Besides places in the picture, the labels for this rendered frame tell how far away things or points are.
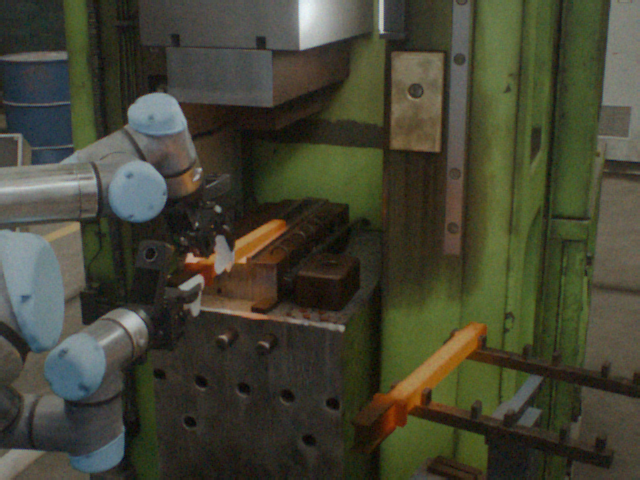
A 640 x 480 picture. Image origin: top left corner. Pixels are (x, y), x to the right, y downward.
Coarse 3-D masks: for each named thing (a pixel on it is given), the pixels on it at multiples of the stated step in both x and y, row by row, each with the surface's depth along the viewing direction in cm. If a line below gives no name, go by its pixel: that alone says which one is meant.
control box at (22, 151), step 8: (0, 136) 164; (8, 136) 165; (16, 136) 165; (0, 144) 164; (8, 144) 164; (16, 144) 164; (24, 144) 167; (0, 152) 164; (8, 152) 164; (16, 152) 164; (24, 152) 167; (0, 160) 163; (8, 160) 164; (16, 160) 164; (24, 160) 166; (16, 232) 161; (24, 232) 165
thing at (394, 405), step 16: (464, 336) 138; (448, 352) 133; (464, 352) 136; (432, 368) 128; (448, 368) 131; (400, 384) 123; (416, 384) 123; (432, 384) 126; (384, 400) 116; (400, 400) 117; (416, 400) 122; (368, 416) 112; (384, 416) 116; (400, 416) 117; (368, 432) 112; (384, 432) 116; (352, 448) 112; (368, 448) 112
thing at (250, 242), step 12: (264, 228) 171; (276, 228) 173; (240, 240) 162; (252, 240) 162; (264, 240) 167; (240, 252) 157; (192, 264) 145; (204, 264) 145; (180, 276) 139; (192, 276) 140; (204, 276) 145
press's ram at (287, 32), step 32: (160, 0) 150; (192, 0) 148; (224, 0) 146; (256, 0) 144; (288, 0) 143; (320, 0) 151; (352, 0) 167; (160, 32) 152; (192, 32) 150; (224, 32) 148; (256, 32) 146; (288, 32) 144; (320, 32) 152; (352, 32) 169
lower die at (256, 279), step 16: (256, 208) 196; (272, 208) 192; (288, 208) 188; (320, 208) 191; (336, 208) 191; (240, 224) 184; (256, 224) 181; (272, 240) 168; (256, 256) 161; (272, 256) 161; (224, 272) 161; (240, 272) 160; (256, 272) 159; (272, 272) 158; (208, 288) 164; (224, 288) 162; (240, 288) 161; (256, 288) 160; (272, 288) 159
